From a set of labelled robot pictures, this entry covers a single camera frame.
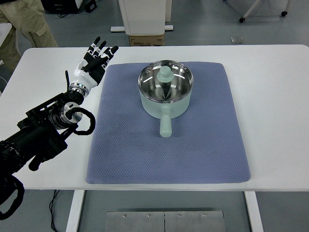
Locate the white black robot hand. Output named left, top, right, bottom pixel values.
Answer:
left=69, top=37, right=119, bottom=97

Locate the green pot with handle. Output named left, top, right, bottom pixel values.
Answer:
left=138, top=60, right=194, bottom=138

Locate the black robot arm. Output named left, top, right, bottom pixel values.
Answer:
left=0, top=77, right=97, bottom=220

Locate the black equipment on floor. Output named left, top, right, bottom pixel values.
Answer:
left=41, top=0, right=98, bottom=14

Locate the cardboard box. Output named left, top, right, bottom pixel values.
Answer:
left=129, top=34, right=165, bottom=46

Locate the person in khaki trousers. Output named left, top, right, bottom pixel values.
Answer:
left=0, top=0, right=58, bottom=72

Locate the blue textured mat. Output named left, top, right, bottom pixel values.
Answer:
left=86, top=62, right=251, bottom=184

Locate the silver floor socket cover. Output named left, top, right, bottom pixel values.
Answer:
left=230, top=36, right=244, bottom=44

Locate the metal floor plate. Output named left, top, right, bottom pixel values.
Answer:
left=105, top=211, right=226, bottom=232

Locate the white cabinet pedestal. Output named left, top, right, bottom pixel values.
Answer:
left=110, top=0, right=174, bottom=36

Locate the black floor cable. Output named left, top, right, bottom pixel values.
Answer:
left=49, top=190, right=61, bottom=232

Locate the white table frame leg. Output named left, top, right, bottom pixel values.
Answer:
left=66, top=190, right=85, bottom=232

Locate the wheeled white cart frame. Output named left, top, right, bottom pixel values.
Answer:
left=223, top=0, right=292, bottom=24

